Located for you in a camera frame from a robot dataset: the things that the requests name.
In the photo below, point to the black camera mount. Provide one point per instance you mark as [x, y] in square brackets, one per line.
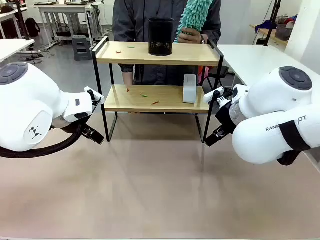
[223, 97]

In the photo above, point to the pink cloth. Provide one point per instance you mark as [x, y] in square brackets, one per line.
[203, 73]

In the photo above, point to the white desk with frame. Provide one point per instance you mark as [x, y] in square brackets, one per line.
[70, 7]

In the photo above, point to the person's right forearm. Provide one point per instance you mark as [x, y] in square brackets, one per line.
[122, 35]

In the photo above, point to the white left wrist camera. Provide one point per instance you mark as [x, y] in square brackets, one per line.
[96, 93]

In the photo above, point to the black tripod pole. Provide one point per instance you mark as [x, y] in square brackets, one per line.
[23, 20]

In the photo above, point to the person's right hand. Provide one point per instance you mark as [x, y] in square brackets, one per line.
[127, 78]

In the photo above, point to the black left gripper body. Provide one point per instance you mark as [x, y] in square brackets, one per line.
[86, 122]

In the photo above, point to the two-tier wooden metal shelf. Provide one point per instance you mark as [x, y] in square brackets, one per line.
[160, 56]

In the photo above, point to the person's left hand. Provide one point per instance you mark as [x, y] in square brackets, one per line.
[191, 36]

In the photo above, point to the dark wristwatch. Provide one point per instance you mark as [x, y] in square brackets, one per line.
[202, 39]

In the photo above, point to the person's left forearm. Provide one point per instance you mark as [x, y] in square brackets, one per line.
[212, 32]

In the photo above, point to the black tripod stand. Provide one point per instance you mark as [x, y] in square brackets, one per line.
[271, 22]

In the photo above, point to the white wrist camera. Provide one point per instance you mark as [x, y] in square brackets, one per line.
[96, 93]
[212, 95]

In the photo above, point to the black backpack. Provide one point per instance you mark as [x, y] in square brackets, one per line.
[32, 26]

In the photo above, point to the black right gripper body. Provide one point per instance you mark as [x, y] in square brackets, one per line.
[226, 117]

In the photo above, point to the wooden bench table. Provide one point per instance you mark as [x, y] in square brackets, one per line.
[265, 31]

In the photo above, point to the grey storage basket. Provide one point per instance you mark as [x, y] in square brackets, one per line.
[283, 31]

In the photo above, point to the white side table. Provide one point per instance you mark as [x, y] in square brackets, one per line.
[12, 47]

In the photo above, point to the white rectangular box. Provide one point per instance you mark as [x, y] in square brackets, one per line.
[190, 90]

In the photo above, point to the black mesh pen holder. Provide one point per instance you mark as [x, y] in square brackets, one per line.
[160, 35]

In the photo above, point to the person in dark jacket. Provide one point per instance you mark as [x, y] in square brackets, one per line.
[130, 20]

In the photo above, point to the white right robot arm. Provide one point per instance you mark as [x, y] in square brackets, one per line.
[275, 105]

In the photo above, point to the grey plastic step stool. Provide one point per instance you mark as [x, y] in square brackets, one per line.
[81, 47]

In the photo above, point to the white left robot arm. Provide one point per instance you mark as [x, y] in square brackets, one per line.
[25, 100]

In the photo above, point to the blue cloth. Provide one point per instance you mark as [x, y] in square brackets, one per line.
[266, 25]

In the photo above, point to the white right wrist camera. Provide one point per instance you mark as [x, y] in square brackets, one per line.
[212, 95]

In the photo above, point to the teal chenille duster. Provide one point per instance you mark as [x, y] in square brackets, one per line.
[195, 15]

